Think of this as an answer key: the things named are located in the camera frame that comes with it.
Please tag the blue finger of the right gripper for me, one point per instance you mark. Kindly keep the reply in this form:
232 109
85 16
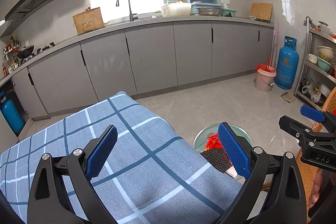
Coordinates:
317 115
307 135

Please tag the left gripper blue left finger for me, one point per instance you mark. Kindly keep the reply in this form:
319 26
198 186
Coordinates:
49 201

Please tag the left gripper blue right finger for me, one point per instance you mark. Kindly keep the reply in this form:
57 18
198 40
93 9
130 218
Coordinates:
233 151

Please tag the white tissue wad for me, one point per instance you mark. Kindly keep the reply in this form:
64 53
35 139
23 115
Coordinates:
231 171

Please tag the black foam fruit net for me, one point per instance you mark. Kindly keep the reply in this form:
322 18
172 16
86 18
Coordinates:
218 159

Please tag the red plastic bag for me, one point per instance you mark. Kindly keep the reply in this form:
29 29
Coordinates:
213 142

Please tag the teal metal trash bin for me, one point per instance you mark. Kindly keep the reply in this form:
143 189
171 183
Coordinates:
202 137

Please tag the grey kitchen cabinets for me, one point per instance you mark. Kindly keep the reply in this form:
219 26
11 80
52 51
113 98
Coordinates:
138 58

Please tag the person's right hand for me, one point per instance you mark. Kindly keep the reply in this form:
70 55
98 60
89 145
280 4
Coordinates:
316 189

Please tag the cardboard piece on floor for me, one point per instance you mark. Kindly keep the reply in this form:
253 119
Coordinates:
288 97

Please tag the metal storage shelf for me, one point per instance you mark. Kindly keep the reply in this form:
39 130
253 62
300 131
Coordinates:
317 74

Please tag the pink bucket with red bag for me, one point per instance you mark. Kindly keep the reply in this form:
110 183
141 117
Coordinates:
265 76

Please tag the blue checkered tablecloth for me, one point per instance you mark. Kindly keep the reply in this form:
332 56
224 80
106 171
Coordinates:
152 175

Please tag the blue gas cylinder under counter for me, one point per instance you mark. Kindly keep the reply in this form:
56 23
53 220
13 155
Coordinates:
11 114

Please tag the right wooden cutting board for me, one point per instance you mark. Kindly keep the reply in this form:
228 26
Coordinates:
261 11

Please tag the wooden cutting board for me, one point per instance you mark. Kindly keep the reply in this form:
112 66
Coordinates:
87 21
261 11

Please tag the black wok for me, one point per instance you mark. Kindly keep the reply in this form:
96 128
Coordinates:
25 52

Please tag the teal plastic basket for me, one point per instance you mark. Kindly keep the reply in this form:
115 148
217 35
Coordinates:
229 13

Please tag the steel bowl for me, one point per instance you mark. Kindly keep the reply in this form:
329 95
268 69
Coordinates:
210 11

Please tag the left wooden cutting board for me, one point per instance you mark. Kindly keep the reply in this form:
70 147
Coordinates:
87 21

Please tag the blue dish rack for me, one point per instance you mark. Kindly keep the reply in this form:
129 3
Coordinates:
195 4

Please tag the white plastic basin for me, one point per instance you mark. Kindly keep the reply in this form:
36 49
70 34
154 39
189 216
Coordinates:
176 9

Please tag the black range hood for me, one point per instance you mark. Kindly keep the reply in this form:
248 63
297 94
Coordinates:
25 8

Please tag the blue gas cylinder by wall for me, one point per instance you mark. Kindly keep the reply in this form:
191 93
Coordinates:
287 64

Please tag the pink mop handle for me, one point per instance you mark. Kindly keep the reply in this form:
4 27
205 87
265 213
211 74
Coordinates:
273 56

